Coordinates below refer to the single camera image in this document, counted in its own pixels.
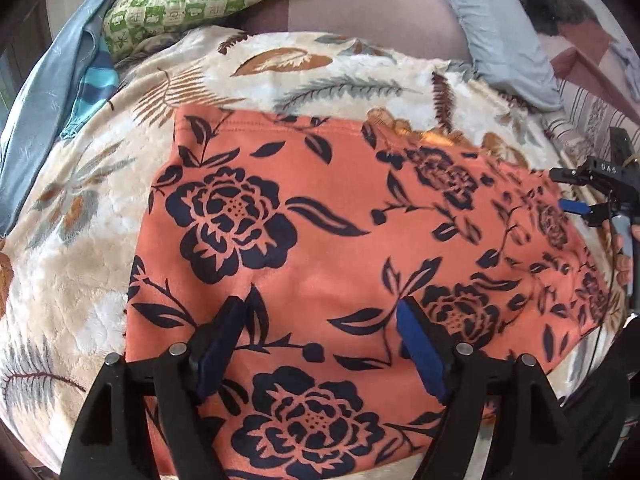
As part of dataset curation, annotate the person right hand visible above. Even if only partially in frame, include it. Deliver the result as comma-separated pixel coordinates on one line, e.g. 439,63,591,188
602,221,634,287

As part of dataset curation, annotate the striped floral bedding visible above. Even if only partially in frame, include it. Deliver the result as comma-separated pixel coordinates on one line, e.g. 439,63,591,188
542,80,639,166

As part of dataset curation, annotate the orange floral blouse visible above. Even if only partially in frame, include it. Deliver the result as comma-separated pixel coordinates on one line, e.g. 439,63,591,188
126,105,608,479

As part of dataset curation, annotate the pink mauve bed sheet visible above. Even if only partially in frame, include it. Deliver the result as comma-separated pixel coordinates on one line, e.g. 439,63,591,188
231,0,472,63

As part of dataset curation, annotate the black furry garment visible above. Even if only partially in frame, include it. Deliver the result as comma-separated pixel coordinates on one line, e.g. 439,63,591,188
518,0,599,36

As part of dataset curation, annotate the light blue pillow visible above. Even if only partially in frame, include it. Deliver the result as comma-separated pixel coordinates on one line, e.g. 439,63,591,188
448,0,563,112

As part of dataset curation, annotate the teal striped cloth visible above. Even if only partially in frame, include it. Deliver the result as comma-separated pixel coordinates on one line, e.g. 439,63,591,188
58,37,119,140

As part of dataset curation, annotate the blue denim garment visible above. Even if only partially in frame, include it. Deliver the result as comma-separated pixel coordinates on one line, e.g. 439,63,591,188
1,0,115,236

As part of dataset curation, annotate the crumpled grey purple cloth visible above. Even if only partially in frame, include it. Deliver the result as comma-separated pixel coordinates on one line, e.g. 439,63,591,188
610,40,640,101

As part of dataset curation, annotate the leaf pattern fleece blanket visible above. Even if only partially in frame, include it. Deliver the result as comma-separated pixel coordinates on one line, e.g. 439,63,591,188
1,26,626,470

